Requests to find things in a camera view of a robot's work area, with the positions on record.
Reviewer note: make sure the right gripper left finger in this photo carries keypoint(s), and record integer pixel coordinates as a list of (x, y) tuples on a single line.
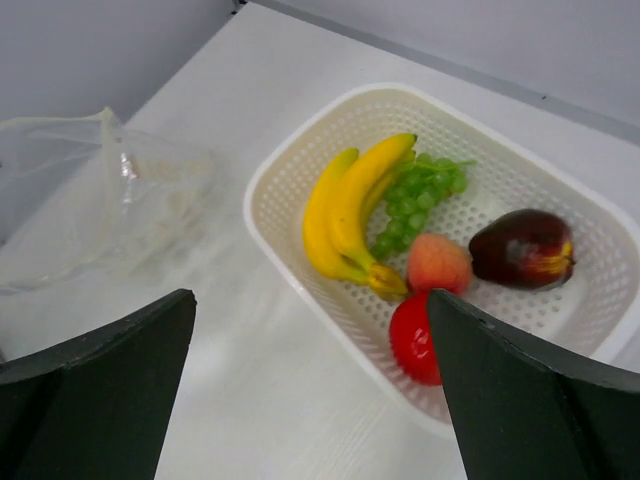
[(97, 406)]

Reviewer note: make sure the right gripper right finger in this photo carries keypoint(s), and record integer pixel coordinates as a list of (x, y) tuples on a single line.
[(525, 408)]

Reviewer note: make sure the red fake tomato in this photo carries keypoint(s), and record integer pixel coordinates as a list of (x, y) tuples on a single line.
[(411, 341)]

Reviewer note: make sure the dark purple fake fruit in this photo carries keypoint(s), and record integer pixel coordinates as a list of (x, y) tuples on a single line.
[(527, 249)]

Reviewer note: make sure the orange fake fruit piece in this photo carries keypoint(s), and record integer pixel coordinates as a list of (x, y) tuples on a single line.
[(435, 261)]

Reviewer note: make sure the clear zip top bag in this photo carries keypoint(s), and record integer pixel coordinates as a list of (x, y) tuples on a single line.
[(85, 193)]

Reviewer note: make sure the green fake grapes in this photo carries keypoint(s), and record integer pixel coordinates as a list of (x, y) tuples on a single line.
[(417, 186)]

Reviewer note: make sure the yellow fake bananas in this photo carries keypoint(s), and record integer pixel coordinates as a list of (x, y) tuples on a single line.
[(334, 222)]

